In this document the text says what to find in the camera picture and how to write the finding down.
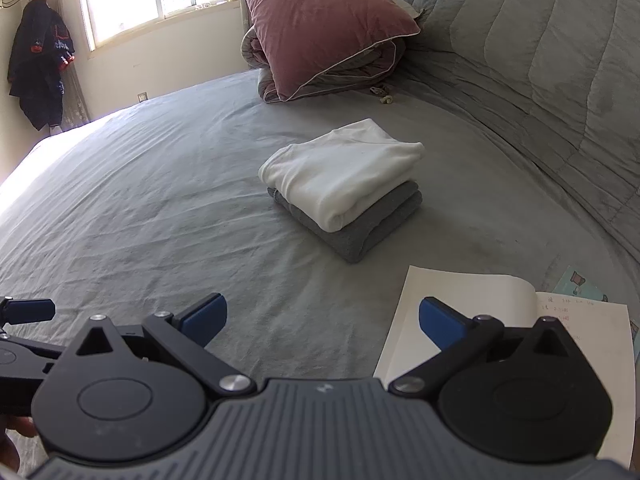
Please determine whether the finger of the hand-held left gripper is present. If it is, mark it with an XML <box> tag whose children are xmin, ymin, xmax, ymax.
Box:
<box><xmin>0</xmin><ymin>296</ymin><xmax>57</xmax><ymax>327</ymax></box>

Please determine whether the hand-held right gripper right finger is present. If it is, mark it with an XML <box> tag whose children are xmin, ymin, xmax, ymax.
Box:
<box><xmin>386</xmin><ymin>296</ymin><xmax>582</xmax><ymax>399</ymax></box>

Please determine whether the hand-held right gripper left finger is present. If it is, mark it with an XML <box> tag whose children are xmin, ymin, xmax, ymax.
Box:
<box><xmin>62</xmin><ymin>291</ymin><xmax>258</xmax><ymax>401</ymax></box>

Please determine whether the white printed t-shirt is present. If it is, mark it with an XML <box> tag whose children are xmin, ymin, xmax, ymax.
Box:
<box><xmin>258</xmin><ymin>118</ymin><xmax>426</xmax><ymax>233</ymax></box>

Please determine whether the person's left hand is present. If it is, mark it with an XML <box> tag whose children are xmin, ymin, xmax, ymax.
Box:
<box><xmin>0</xmin><ymin>412</ymin><xmax>37</xmax><ymax>479</ymax></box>

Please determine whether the open white notebook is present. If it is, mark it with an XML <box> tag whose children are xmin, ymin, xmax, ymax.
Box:
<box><xmin>372</xmin><ymin>265</ymin><xmax>633</xmax><ymax>467</ymax></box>

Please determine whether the folded grey garment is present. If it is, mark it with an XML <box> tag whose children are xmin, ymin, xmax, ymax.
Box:
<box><xmin>266</xmin><ymin>180</ymin><xmax>425</xmax><ymax>264</ymax></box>

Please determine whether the grey bed sheet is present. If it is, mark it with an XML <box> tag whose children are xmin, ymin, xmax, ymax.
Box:
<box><xmin>0</xmin><ymin>50</ymin><xmax>640</xmax><ymax>463</ymax></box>

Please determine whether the colourful illustrated card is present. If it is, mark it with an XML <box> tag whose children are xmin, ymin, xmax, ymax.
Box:
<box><xmin>550</xmin><ymin>266</ymin><xmax>640</xmax><ymax>361</ymax></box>

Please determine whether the sheer lace curtain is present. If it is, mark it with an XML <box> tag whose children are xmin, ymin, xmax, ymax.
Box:
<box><xmin>25</xmin><ymin>0</ymin><xmax>92</xmax><ymax>135</ymax></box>

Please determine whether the dark hanging jacket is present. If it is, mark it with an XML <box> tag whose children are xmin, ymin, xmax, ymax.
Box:
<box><xmin>7</xmin><ymin>0</ymin><xmax>77</xmax><ymax>132</ymax></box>

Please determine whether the folded grey quilt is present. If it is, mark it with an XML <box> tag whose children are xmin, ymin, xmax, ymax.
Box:
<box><xmin>241</xmin><ymin>0</ymin><xmax>427</xmax><ymax>106</ymax></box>

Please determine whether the grey quilted headboard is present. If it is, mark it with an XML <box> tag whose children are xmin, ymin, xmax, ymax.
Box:
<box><xmin>357</xmin><ymin>0</ymin><xmax>640</xmax><ymax>261</ymax></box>

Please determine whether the pink velvet pillow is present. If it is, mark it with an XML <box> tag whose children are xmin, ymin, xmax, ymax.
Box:
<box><xmin>239</xmin><ymin>0</ymin><xmax>421</xmax><ymax>102</ymax></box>

